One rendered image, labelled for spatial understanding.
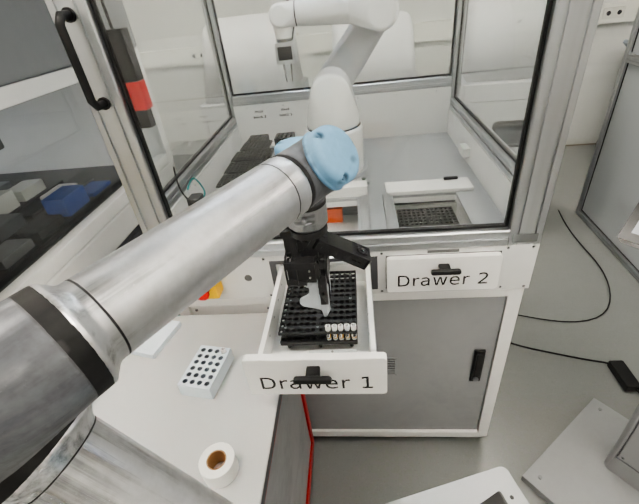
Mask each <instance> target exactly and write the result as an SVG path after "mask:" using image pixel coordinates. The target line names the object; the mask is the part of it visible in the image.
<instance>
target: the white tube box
mask: <svg viewBox="0 0 639 504"><path fill-rule="evenodd" d="M221 348H222V347H216V346H207V345H201V346H200V348H199V350H198V351H197V353H196V355H195V356H194V358H193V360H192V361H191V363H190V364H189V366H188V368H187V369H186V371H185V373H184V374H183V376H182V378H181V379H180V381H179V383H178V384H177V386H178V388H179V390H180V392H181V394H182V395H186V396H192V397H199V398H206V399H214V397H215V395H216V393H217V391H218V389H219V387H220V385H221V383H222V381H223V379H224V377H225V375H226V373H227V371H228V369H229V367H230V365H231V363H232V361H233V359H234V356H233V353H232V350H231V348H225V347H224V348H225V349H226V353H225V354H222V353H221V350H220V349H221Z"/></svg>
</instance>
